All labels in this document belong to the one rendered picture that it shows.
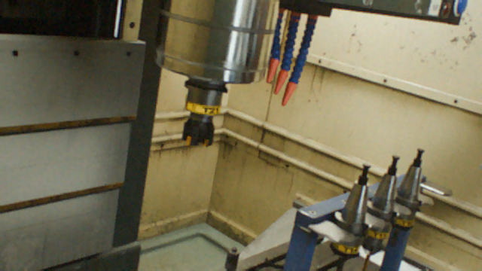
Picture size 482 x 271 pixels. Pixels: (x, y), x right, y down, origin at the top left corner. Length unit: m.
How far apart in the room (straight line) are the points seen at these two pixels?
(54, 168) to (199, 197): 1.07
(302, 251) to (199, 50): 0.45
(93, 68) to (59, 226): 0.36
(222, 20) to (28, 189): 0.66
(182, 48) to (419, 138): 1.12
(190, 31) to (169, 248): 1.49
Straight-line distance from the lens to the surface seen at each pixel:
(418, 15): 0.82
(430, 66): 1.71
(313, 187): 1.95
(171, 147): 2.02
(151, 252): 2.09
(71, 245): 1.37
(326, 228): 0.99
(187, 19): 0.73
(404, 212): 1.16
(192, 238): 2.22
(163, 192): 2.08
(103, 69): 1.23
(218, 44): 0.72
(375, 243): 1.13
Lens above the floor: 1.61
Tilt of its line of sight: 17 degrees down
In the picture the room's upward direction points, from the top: 11 degrees clockwise
